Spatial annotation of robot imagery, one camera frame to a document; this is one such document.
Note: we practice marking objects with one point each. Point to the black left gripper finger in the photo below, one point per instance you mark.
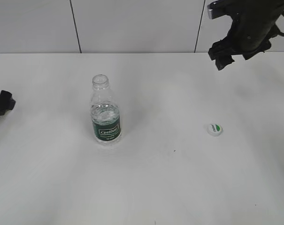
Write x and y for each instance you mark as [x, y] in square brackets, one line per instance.
[7, 103]

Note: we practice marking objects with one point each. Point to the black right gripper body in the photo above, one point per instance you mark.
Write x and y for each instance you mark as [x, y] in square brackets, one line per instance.
[253, 25]

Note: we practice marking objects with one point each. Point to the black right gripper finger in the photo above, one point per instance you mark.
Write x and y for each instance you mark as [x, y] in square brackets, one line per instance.
[223, 60]
[219, 49]

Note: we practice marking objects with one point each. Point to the white green bottle cap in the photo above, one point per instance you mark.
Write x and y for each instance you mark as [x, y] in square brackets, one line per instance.
[214, 129]

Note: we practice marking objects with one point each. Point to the clear cestbon water bottle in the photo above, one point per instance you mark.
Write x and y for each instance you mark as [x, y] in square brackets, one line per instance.
[104, 111]

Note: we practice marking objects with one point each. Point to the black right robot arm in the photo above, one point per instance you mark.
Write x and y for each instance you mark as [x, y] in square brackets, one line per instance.
[280, 3]

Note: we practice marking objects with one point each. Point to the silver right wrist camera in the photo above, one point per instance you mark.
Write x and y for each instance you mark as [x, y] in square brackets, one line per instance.
[220, 8]

